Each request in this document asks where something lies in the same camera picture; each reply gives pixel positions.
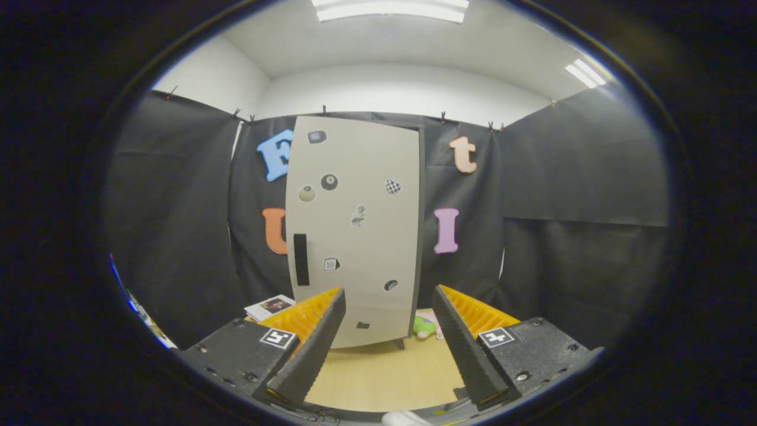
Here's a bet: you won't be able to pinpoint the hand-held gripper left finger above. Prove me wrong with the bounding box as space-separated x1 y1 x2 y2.
177 287 347 410

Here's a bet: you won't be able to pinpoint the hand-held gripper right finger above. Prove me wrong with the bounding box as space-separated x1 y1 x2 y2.
432 284 605 412

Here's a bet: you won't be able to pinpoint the white shoe cabinet door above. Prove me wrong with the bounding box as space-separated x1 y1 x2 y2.
285 116 420 350

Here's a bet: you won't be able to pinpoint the white booklet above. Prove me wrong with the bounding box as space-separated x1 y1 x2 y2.
244 294 296 322

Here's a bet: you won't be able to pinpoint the blue and white board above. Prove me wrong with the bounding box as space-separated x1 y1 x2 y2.
108 254 178 350

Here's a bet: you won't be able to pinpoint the black backdrop cloth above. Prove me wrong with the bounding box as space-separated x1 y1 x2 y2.
106 83 672 350

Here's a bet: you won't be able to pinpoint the small ceiling light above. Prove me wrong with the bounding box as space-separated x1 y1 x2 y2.
565 58 607 89

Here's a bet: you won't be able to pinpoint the long ceiling light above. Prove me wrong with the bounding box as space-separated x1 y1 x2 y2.
312 0 469 24

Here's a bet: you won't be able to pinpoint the black cables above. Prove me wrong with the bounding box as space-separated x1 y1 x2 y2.
299 408 341 424

